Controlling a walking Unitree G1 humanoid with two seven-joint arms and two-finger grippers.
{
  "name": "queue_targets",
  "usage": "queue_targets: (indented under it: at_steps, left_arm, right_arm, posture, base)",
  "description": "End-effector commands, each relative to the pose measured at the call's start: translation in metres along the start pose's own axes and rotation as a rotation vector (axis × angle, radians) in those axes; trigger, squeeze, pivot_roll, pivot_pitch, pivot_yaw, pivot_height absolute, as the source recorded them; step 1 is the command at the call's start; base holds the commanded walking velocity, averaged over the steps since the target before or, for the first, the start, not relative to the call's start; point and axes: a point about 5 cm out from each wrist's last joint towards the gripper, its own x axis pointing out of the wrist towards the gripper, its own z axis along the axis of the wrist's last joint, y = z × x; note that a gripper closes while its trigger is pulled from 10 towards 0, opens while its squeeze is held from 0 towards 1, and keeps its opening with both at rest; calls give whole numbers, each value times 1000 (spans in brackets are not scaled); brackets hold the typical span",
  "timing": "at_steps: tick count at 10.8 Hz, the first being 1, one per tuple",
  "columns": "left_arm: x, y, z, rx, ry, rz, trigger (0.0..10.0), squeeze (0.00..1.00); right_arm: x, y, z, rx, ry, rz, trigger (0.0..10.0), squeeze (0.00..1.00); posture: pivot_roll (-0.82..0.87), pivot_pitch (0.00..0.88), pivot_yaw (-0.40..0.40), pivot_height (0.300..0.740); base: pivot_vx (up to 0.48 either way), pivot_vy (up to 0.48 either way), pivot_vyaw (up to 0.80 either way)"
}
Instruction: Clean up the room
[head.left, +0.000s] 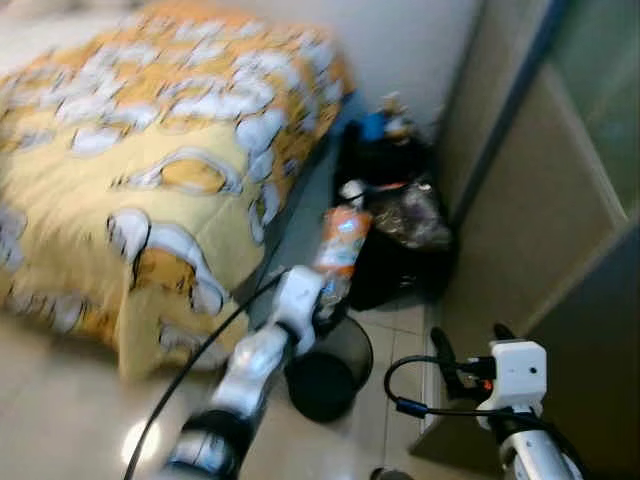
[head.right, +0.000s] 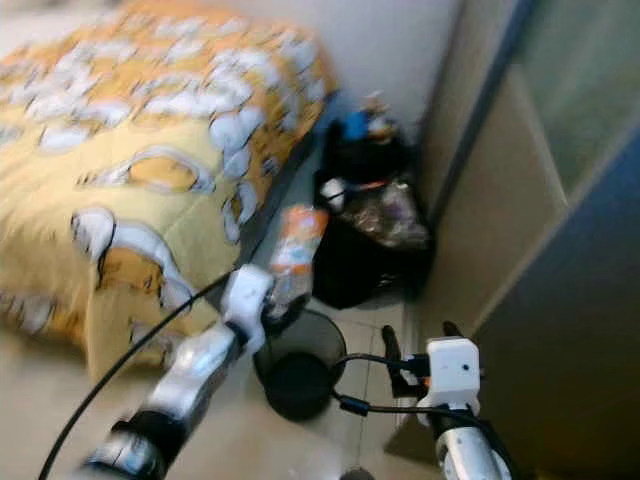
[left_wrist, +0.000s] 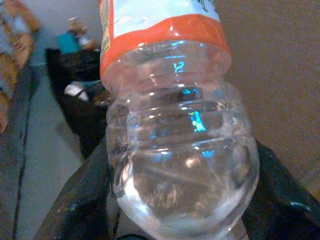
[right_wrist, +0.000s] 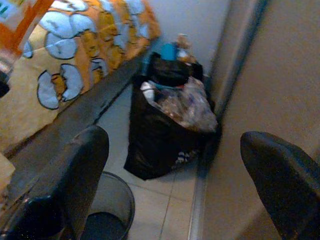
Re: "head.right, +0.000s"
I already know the yellow cartoon print blanket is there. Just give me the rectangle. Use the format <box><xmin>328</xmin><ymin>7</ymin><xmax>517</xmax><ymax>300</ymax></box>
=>
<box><xmin>0</xmin><ymin>0</ymin><xmax>341</xmax><ymax>383</ymax></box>

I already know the plastic bottle with orange label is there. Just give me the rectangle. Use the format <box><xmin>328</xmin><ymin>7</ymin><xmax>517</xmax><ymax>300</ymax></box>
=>
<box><xmin>267</xmin><ymin>204</ymin><xmax>330</xmax><ymax>311</ymax></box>

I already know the crumpled clear plastic wrapper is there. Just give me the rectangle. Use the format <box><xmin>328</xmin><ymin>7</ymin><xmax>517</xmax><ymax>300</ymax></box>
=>
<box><xmin>349</xmin><ymin>179</ymin><xmax>432</xmax><ymax>249</ymax></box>

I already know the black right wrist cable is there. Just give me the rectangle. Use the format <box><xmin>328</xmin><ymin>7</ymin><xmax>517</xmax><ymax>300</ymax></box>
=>
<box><xmin>327</xmin><ymin>352</ymin><xmax>427</xmax><ymax>417</ymax></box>

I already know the black trash bag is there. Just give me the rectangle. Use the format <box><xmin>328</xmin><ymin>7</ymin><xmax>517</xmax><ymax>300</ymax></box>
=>
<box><xmin>310</xmin><ymin>122</ymin><xmax>437</xmax><ymax>310</ymax></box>

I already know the blue bottle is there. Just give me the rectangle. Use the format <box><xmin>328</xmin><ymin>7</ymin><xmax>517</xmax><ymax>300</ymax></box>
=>
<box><xmin>341</xmin><ymin>110</ymin><xmax>370</xmax><ymax>142</ymax></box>

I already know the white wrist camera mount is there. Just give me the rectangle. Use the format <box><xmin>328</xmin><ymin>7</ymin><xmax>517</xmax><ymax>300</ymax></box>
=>
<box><xmin>417</xmin><ymin>337</ymin><xmax>482</xmax><ymax>427</ymax></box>
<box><xmin>218</xmin><ymin>264</ymin><xmax>277</xmax><ymax>347</ymax></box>

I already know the black mesh wastebasket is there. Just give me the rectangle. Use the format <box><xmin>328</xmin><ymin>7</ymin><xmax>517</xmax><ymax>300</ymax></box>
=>
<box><xmin>252</xmin><ymin>308</ymin><xmax>349</xmax><ymax>422</ymax></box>

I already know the grey-green wardrobe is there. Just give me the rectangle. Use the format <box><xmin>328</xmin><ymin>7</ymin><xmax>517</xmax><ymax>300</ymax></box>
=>
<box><xmin>393</xmin><ymin>0</ymin><xmax>640</xmax><ymax>480</ymax></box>

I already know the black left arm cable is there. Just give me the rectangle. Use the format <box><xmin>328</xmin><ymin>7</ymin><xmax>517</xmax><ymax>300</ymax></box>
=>
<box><xmin>37</xmin><ymin>270</ymin><xmax>233</xmax><ymax>480</ymax></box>

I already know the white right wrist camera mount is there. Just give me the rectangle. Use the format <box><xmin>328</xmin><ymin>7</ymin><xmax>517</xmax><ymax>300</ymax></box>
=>
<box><xmin>417</xmin><ymin>337</ymin><xmax>482</xmax><ymax>427</ymax></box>

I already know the white crumpled paper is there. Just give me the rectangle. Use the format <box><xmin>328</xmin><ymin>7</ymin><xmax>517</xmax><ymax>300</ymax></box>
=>
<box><xmin>319</xmin><ymin>178</ymin><xmax>350</xmax><ymax>210</ymax></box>

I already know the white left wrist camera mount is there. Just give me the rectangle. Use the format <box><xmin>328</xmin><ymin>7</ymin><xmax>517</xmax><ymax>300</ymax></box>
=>
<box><xmin>218</xmin><ymin>264</ymin><xmax>277</xmax><ymax>347</ymax></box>

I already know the brown bottle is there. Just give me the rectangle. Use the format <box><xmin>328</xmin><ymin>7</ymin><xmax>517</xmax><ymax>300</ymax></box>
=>
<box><xmin>364</xmin><ymin>92</ymin><xmax>402</xmax><ymax>142</ymax></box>

